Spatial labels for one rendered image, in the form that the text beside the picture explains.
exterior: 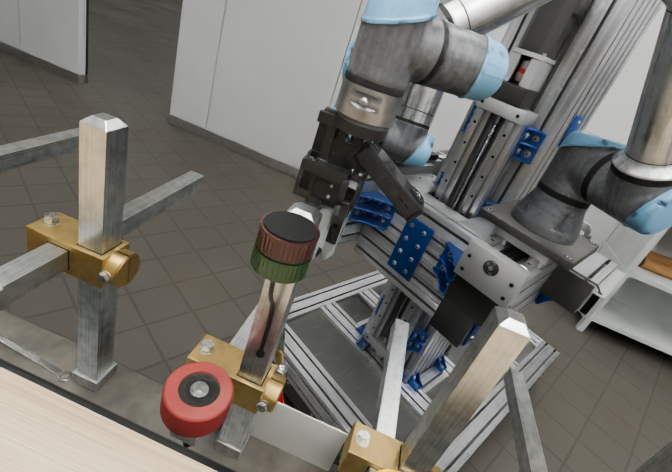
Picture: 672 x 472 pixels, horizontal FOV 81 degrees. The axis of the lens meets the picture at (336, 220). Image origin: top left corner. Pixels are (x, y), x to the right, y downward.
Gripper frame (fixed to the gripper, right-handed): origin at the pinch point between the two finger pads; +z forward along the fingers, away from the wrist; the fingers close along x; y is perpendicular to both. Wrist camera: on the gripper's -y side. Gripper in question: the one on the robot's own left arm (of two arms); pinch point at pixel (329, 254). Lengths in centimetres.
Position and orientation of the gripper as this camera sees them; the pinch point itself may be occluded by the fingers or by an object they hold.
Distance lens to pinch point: 58.5
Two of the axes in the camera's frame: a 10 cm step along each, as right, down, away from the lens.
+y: -9.2, -3.8, 0.8
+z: -3.0, 8.4, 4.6
